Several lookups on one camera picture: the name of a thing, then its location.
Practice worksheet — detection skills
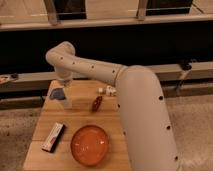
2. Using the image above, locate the small flat carton box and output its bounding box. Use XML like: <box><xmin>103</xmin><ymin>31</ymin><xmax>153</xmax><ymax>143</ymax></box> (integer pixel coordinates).
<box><xmin>41</xmin><ymin>122</ymin><xmax>65</xmax><ymax>153</ymax></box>

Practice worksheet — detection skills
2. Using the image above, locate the orange ceramic bowl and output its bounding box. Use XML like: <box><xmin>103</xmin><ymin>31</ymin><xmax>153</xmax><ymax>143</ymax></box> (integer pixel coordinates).
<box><xmin>70</xmin><ymin>125</ymin><xmax>109</xmax><ymax>166</ymax></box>

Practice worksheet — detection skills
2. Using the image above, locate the dark red small bottle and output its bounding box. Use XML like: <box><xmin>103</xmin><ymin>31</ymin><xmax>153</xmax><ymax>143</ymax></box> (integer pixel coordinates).
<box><xmin>92</xmin><ymin>96</ymin><xmax>103</xmax><ymax>112</ymax></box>

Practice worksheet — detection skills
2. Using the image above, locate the wooden table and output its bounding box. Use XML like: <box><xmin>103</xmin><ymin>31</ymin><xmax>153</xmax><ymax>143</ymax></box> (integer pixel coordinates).
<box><xmin>24</xmin><ymin>80</ymin><xmax>131</xmax><ymax>171</ymax></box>

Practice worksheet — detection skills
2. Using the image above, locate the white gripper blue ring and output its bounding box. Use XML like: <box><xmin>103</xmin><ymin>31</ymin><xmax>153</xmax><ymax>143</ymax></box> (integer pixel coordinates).
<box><xmin>49</xmin><ymin>80</ymin><xmax>72</xmax><ymax>110</ymax></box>

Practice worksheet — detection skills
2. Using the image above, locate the white box with print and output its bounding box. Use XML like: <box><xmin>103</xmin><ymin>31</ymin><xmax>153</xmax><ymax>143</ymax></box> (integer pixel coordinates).
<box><xmin>106</xmin><ymin>86</ymin><xmax>116</xmax><ymax>96</ymax></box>

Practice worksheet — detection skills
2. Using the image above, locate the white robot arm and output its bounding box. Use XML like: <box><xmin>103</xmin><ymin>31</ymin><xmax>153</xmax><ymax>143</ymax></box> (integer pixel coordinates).
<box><xmin>46</xmin><ymin>41</ymin><xmax>180</xmax><ymax>171</ymax></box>

